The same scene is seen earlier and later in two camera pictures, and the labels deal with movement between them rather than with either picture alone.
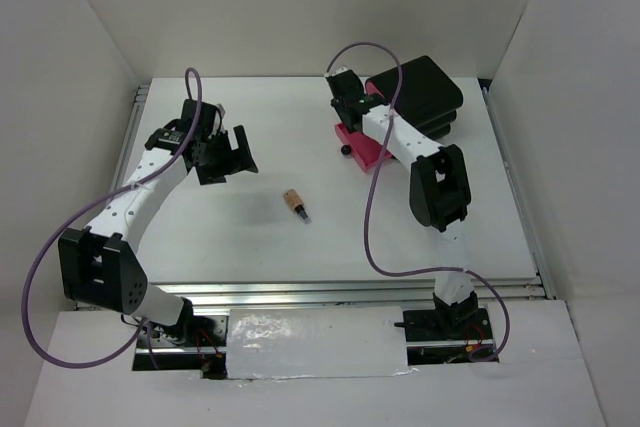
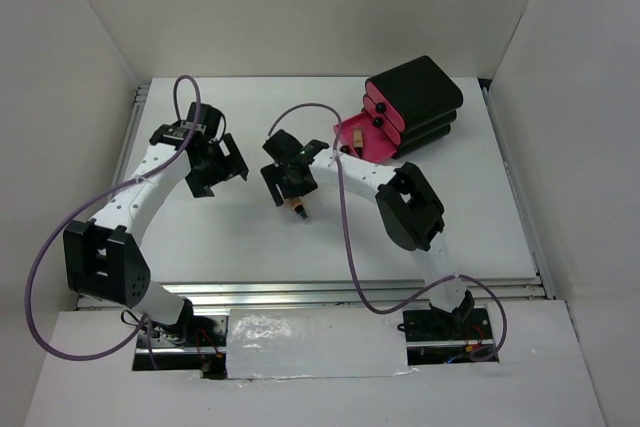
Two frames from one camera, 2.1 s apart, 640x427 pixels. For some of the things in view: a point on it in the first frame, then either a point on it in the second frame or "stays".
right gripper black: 337,106 to 269,174
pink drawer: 366,151 stays
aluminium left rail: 141,95 stays
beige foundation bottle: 295,202 stays
